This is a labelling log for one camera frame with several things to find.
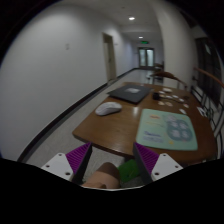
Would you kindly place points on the black laptop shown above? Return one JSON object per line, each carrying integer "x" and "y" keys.
{"x": 130, "y": 93}

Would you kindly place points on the dark window frame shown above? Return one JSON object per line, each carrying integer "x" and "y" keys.
{"x": 208, "y": 60}

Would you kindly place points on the white computer mouse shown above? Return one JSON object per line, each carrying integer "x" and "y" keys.
{"x": 108, "y": 108}

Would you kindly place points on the light green mouse pad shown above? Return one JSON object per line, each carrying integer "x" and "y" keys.
{"x": 166, "y": 130}

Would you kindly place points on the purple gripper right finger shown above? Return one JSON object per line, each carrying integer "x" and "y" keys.
{"x": 153, "y": 166}

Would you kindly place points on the brown stool seat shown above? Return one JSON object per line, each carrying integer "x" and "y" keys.
{"x": 105, "y": 177}

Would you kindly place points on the wooden handrail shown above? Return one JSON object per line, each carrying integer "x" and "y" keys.
{"x": 210, "y": 76}

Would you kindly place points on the wooden chair back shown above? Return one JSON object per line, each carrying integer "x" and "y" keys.
{"x": 168, "y": 75}

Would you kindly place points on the wooden side door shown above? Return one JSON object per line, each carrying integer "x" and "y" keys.
{"x": 109, "y": 55}

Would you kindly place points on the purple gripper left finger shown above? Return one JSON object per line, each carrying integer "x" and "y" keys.
{"x": 70, "y": 166}

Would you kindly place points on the double glass exit door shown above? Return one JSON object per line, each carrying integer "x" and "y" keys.
{"x": 146, "y": 57}

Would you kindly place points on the brown wooden table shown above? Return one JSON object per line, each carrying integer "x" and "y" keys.
{"x": 117, "y": 132}

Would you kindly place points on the green object under table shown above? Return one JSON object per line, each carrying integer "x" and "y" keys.
{"x": 128, "y": 171}

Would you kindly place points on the green exit sign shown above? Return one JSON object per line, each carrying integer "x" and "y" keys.
{"x": 144, "y": 42}

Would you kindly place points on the small black box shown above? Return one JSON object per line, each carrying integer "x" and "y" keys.
{"x": 156, "y": 96}

